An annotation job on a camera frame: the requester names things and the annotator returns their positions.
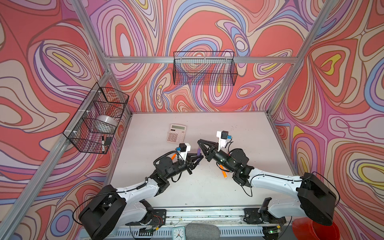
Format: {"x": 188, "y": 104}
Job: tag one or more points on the red bucket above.
{"x": 306, "y": 229}

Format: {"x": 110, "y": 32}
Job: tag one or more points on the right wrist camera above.
{"x": 224, "y": 139}

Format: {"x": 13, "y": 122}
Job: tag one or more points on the small white clock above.
{"x": 179, "y": 233}

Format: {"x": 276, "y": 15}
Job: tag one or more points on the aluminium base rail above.
{"x": 229, "y": 220}

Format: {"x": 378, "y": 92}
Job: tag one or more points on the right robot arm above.
{"x": 308, "y": 195}

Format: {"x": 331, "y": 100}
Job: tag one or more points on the black wire basket left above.
{"x": 86, "y": 133}

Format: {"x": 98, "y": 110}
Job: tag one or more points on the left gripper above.
{"x": 198, "y": 158}

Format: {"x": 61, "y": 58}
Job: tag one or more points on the pink calculator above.
{"x": 176, "y": 134}

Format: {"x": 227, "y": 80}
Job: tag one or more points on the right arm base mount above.
{"x": 252, "y": 216}

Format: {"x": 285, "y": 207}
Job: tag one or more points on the silver tape roll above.
{"x": 107, "y": 119}

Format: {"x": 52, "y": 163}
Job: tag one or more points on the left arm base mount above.
{"x": 155, "y": 218}

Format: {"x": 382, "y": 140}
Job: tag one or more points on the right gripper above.
{"x": 212, "y": 145}

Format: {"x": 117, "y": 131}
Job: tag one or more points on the black wire basket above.
{"x": 204, "y": 68}
{"x": 86, "y": 133}

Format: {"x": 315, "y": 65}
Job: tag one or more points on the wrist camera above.
{"x": 183, "y": 150}
{"x": 224, "y": 139}

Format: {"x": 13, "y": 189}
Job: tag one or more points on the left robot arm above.
{"x": 112, "y": 208}

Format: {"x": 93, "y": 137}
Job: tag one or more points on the black wire basket back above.
{"x": 204, "y": 68}

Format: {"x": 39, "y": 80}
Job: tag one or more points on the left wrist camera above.
{"x": 183, "y": 150}

